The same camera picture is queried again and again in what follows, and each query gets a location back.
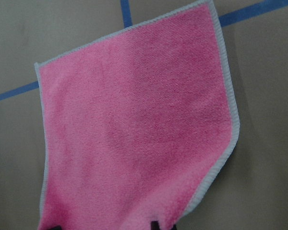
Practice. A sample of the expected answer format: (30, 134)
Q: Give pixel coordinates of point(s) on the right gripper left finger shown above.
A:
(58, 227)

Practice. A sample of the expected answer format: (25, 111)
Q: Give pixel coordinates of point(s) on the pink towel with grey back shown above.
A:
(137, 124)

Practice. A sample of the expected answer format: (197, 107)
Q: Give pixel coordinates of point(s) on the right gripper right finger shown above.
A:
(155, 225)

